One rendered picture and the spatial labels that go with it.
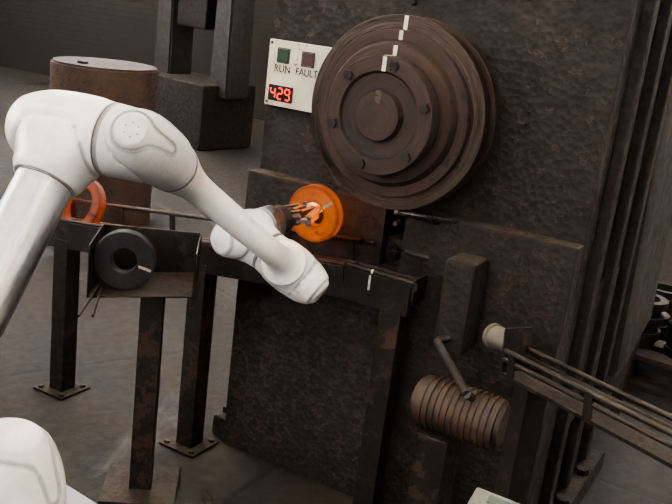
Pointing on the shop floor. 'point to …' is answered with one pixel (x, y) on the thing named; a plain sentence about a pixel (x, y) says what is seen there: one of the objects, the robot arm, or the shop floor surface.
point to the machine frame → (466, 241)
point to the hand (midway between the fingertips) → (316, 207)
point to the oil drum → (66, 66)
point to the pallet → (660, 330)
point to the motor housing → (449, 434)
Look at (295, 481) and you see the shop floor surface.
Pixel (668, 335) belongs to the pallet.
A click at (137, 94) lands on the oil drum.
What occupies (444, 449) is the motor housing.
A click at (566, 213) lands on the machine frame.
